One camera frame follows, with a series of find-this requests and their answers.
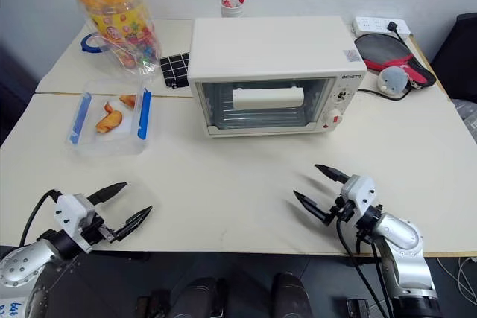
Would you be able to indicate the white power strip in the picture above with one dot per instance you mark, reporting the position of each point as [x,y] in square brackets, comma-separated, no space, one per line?
[372,24]

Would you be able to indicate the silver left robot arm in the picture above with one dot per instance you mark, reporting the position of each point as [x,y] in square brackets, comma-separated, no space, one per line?
[22,266]

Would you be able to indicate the blue tape roll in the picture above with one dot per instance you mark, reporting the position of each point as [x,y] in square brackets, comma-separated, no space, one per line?
[86,47]

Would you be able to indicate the black power plug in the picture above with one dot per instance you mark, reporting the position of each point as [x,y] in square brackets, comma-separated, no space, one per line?
[393,26]

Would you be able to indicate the white pen cup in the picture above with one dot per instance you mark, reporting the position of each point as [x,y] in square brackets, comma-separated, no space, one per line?
[232,10]

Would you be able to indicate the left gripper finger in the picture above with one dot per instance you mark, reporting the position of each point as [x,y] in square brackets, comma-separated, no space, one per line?
[108,192]
[134,223]

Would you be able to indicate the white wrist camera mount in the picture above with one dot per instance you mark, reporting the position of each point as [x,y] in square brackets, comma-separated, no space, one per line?
[72,208]
[359,193]

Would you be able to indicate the blue container latch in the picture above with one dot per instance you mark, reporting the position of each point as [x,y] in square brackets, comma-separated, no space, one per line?
[144,113]
[80,117]

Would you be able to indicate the grey plush toy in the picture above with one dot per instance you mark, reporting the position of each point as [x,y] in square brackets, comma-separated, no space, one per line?
[392,80]

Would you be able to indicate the yellow snack jar in bag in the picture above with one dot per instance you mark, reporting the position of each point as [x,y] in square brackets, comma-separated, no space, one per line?
[119,20]

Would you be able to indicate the small golden pastry piece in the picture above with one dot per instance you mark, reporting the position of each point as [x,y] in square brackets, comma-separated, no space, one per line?
[128,100]

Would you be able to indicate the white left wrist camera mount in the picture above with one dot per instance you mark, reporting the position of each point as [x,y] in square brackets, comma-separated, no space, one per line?
[72,208]

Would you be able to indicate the black white grid cloth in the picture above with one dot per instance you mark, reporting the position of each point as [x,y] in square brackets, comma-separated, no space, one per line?
[175,70]

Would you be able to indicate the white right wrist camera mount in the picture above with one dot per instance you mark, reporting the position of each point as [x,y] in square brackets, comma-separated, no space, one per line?
[359,193]

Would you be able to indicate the white toaster oven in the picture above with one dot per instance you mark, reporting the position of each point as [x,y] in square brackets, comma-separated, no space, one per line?
[268,46]

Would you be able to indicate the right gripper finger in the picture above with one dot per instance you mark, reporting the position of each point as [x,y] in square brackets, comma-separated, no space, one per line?
[333,174]
[313,207]

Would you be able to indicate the clear plastic food container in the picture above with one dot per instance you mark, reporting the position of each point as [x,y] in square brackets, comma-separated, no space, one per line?
[108,143]

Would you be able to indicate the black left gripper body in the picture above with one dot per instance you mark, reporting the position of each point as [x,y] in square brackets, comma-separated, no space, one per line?
[97,230]

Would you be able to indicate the black red paddle case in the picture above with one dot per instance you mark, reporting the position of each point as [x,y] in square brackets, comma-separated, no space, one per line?
[384,50]

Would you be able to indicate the large dark rounded shape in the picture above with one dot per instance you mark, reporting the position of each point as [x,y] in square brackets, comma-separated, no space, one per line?
[292,295]
[201,297]

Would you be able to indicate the large golden pastry piece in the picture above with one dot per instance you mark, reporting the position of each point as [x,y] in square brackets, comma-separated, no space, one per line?
[111,120]

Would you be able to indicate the white label blue writing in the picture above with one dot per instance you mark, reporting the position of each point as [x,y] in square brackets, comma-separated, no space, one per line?
[11,308]

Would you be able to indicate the black chair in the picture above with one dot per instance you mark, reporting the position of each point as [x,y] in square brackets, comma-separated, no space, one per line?
[460,57]

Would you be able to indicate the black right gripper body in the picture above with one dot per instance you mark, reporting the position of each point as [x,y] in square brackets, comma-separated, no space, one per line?
[342,210]

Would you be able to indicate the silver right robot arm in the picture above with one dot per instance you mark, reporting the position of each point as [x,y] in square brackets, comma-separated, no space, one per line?
[400,240]

